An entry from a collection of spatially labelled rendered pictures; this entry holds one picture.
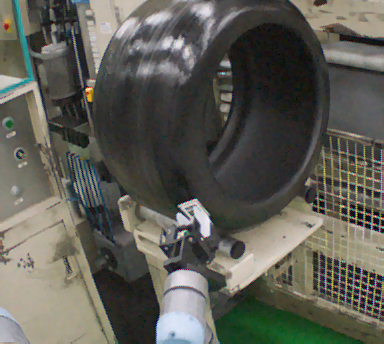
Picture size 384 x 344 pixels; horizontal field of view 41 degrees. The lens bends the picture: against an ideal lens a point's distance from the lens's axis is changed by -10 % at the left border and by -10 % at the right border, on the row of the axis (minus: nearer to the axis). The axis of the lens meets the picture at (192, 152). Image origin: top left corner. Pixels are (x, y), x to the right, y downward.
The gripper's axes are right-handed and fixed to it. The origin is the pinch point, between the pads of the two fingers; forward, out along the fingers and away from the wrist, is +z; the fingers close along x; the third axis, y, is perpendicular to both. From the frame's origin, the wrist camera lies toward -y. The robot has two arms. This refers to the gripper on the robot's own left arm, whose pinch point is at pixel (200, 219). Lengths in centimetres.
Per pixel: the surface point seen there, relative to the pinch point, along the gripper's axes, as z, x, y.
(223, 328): 61, 50, -102
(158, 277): 34, 40, -40
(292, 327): 57, 22, -112
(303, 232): 22.9, -11.1, -32.5
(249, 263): 6.7, -0.4, -21.8
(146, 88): 6.1, -3.4, 27.4
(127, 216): 23.8, 27.9, -7.6
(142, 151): 2.6, 3.0, 17.6
